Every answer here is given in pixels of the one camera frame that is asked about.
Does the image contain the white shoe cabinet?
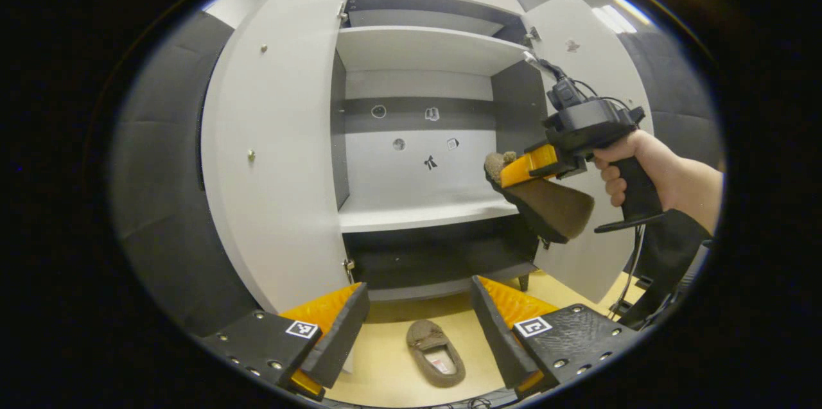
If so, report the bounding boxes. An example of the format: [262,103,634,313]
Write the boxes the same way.
[331,0,553,304]

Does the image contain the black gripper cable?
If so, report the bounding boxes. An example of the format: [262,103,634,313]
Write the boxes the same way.
[538,59,633,113]
[607,224,646,320]

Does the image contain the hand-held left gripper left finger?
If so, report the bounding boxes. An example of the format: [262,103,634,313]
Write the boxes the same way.
[201,282,371,402]

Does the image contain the black backdrop cloth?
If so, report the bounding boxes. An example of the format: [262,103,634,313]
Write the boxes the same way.
[616,30,725,169]
[108,11,258,336]

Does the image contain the small ceiling light panel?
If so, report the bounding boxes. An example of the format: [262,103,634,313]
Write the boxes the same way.
[591,0,651,35]

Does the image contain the brown fuzzy shoe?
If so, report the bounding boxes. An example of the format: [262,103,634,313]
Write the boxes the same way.
[484,151,595,244]
[406,320,466,389]

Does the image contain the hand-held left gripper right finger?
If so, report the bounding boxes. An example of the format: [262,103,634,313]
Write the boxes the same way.
[470,275,638,397]

